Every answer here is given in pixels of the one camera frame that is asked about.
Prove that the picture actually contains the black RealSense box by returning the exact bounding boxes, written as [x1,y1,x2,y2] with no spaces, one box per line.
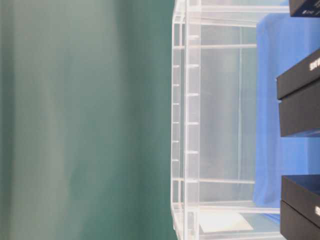
[288,0,320,18]
[280,174,320,240]
[276,49,320,138]

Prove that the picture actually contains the clear plastic storage case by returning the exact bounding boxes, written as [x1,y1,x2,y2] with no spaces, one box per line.
[169,0,320,240]

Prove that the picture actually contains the blue cloth case liner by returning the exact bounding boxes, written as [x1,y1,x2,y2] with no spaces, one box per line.
[253,13,320,208]

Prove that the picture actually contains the green table cloth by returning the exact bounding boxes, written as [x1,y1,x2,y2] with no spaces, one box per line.
[0,0,176,240]

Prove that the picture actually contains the white paper label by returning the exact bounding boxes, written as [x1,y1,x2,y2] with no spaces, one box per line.
[199,211,253,233]

